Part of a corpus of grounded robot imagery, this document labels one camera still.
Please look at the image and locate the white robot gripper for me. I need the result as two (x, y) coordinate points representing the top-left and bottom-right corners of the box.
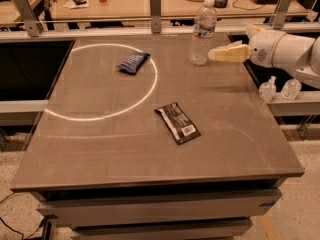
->
(208, 25), (285, 68)

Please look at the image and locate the clear plastic water bottle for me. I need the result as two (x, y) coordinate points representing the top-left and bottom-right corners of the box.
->
(189, 0), (217, 65)

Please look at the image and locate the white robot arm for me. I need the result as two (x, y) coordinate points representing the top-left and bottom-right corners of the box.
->
(208, 25), (320, 88)

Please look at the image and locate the small clear sanitizer bottle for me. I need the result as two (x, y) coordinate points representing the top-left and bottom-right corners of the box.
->
(259, 76), (276, 102)

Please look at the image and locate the black mesh pen cup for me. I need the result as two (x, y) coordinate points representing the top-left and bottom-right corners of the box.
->
(214, 0), (228, 8)

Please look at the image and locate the black snack wrapper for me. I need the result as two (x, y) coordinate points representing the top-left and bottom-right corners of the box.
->
(155, 102), (201, 145)

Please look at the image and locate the blue snack bag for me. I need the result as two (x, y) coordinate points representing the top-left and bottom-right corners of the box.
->
(118, 51), (150, 75)

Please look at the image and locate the grey drawer cabinet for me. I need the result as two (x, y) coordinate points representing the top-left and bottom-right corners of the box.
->
(38, 180), (282, 240)

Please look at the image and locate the black cable on desk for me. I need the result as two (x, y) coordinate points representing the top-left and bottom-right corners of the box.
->
(232, 0), (266, 12)

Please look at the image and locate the right grey metal bracket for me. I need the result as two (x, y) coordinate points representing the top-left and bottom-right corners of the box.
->
(270, 0), (292, 29)

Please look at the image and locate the grey metal bracket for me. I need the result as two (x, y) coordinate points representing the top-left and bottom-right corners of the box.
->
(150, 0), (161, 33)
(270, 0), (292, 29)
(13, 0), (43, 37)

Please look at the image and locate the middle grey metal bracket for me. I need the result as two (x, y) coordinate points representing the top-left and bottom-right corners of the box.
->
(150, 0), (161, 33)

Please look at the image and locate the left grey metal bracket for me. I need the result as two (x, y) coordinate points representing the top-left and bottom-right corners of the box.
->
(13, 0), (43, 37)

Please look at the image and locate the black floor cable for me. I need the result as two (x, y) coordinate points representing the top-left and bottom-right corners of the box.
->
(0, 192), (46, 240)

